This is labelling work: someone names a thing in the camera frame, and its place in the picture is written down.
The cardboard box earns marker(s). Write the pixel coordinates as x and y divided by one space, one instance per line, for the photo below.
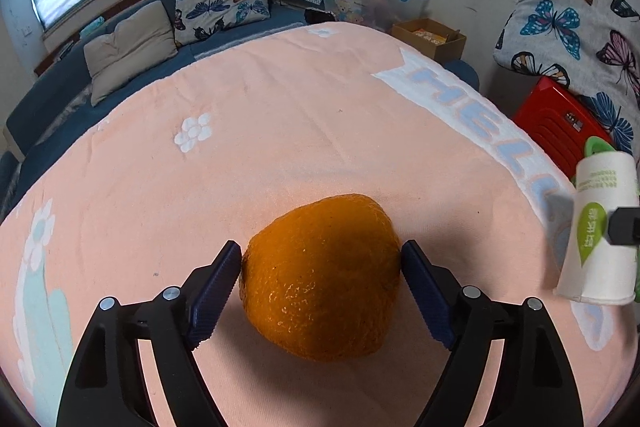
432 39

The clear storage bin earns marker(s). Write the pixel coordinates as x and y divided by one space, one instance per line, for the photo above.
381 15

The pink blanket table cover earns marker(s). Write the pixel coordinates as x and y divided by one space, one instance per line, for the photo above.
219 149

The butterfly quilt bundle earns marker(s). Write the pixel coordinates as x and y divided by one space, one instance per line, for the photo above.
591 47

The orange peel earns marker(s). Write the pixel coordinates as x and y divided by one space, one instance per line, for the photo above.
322 281

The blue sofa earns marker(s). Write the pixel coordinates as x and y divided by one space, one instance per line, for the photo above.
56 110

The white paper cup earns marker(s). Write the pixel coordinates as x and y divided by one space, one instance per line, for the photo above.
597 231

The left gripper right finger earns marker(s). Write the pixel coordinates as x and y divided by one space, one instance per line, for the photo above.
535 384

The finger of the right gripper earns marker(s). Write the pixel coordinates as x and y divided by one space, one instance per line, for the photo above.
624 226

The red plastic stool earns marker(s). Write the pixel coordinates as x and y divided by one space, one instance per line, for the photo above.
559 124

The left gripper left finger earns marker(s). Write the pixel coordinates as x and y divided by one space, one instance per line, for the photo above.
105 385

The butterfly pillow on sofa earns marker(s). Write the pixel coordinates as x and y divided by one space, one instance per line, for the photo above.
197 20

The beige cushion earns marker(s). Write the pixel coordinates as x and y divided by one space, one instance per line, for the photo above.
137 43

